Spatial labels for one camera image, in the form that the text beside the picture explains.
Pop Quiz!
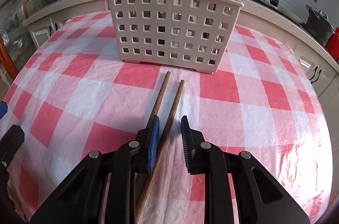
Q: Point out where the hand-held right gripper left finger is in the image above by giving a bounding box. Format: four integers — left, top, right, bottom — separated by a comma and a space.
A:
30, 115, 160, 224

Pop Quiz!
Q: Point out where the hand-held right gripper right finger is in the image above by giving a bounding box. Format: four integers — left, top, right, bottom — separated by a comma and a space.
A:
181, 115, 310, 224

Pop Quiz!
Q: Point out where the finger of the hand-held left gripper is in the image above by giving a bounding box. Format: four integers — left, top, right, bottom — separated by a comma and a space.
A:
0, 125, 25, 203
0, 102, 8, 122

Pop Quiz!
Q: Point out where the single brown wooden chopstick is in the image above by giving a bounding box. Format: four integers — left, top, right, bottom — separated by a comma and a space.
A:
135, 79, 185, 224
148, 71, 171, 121

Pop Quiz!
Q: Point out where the red white checked tablecloth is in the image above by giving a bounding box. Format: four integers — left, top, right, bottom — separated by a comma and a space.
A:
4, 11, 333, 224

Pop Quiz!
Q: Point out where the black stockpot with lid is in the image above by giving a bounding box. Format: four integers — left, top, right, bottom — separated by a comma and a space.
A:
304, 5, 335, 46

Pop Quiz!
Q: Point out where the red thermos jug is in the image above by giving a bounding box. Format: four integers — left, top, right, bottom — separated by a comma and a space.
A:
325, 29, 339, 61

